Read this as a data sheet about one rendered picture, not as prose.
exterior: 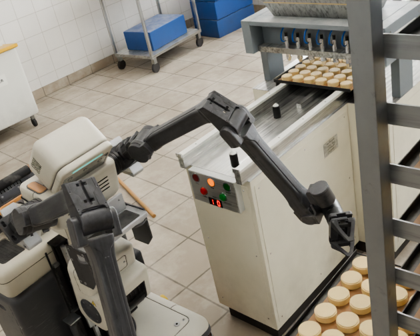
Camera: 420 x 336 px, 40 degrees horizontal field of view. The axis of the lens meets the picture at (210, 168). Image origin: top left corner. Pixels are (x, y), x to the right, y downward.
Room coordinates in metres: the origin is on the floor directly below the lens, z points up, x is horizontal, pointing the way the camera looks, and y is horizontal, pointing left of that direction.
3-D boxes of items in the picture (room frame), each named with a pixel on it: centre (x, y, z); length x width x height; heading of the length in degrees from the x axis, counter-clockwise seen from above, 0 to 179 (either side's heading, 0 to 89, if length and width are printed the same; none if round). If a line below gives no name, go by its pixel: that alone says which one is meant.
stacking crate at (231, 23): (6.64, -0.54, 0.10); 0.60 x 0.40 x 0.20; 127
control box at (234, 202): (1.92, 0.00, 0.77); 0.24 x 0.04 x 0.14; 42
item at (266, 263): (2.16, -0.27, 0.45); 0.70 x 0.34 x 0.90; 132
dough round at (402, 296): (0.97, -0.35, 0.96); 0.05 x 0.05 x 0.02
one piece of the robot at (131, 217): (1.59, 0.38, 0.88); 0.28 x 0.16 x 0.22; 134
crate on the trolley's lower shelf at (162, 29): (6.09, 0.24, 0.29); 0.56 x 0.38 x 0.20; 137
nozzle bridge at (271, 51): (2.50, -0.65, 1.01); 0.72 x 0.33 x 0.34; 42
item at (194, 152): (2.69, -0.64, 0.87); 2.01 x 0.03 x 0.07; 132
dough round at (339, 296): (1.01, -0.23, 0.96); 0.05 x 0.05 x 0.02
